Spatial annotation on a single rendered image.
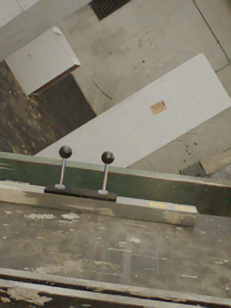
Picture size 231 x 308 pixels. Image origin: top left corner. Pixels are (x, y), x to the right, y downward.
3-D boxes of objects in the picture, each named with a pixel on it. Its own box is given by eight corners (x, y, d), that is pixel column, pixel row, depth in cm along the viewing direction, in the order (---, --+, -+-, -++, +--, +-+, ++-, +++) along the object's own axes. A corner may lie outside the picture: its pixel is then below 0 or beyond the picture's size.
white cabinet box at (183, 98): (43, 151, 572) (200, 54, 532) (70, 194, 575) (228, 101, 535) (27, 159, 513) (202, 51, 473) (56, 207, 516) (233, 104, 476)
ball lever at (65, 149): (53, 192, 140) (60, 146, 144) (66, 194, 140) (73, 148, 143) (51, 190, 137) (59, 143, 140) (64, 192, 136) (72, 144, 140)
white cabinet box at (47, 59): (14, 58, 667) (58, 27, 653) (37, 94, 669) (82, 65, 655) (2, 56, 622) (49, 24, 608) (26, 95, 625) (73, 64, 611)
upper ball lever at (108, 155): (95, 198, 140) (102, 152, 143) (108, 199, 140) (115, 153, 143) (95, 196, 136) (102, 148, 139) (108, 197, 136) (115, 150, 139)
